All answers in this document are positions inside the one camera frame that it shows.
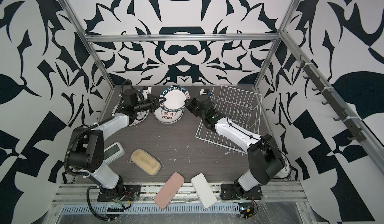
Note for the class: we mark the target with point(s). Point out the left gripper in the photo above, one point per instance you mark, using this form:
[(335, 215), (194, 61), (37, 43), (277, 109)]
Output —
[(153, 100)]

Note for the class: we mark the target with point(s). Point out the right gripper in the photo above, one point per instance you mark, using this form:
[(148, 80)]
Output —
[(190, 106)]

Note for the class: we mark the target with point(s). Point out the white plate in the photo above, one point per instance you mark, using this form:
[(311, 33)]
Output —
[(166, 117), (175, 96)]

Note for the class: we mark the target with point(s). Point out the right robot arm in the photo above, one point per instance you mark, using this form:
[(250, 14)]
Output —
[(266, 160)]

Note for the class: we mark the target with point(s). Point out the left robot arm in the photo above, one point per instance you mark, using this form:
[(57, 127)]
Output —
[(85, 155)]

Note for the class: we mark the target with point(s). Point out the beige glasses case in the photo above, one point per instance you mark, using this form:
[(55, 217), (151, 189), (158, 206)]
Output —
[(146, 162)]

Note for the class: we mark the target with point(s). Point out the white handheld digital device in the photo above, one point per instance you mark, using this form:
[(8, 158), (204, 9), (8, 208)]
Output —
[(113, 152)]

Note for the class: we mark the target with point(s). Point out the white glasses case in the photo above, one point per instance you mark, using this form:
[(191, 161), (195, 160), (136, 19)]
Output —
[(203, 191)]

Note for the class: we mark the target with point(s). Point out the pink glasses case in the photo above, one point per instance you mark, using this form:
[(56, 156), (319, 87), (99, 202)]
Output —
[(169, 190)]

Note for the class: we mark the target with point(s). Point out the white twin bell alarm clock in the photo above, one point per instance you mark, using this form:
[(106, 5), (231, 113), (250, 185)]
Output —
[(285, 172)]

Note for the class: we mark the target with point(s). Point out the small circuit board with LED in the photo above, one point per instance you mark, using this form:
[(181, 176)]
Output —
[(246, 212)]

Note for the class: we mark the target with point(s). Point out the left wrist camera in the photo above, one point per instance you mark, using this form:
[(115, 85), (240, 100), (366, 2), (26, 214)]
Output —
[(146, 91)]

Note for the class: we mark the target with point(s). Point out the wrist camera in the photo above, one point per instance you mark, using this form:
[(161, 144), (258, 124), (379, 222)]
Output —
[(146, 91), (205, 92)]

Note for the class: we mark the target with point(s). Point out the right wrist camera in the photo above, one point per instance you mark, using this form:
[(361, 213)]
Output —
[(205, 92)]

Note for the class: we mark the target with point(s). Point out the white wire dish rack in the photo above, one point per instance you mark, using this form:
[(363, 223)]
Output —
[(242, 105)]

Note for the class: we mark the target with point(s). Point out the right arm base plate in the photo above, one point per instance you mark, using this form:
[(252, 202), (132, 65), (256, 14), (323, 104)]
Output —
[(235, 191)]

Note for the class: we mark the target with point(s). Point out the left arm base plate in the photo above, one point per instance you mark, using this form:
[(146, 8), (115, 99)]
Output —
[(127, 193)]

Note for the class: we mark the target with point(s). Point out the white slotted cable duct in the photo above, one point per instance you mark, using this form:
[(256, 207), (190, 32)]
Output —
[(178, 208)]

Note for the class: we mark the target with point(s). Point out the aluminium front mounting rail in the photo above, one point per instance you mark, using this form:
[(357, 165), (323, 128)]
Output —
[(273, 192)]

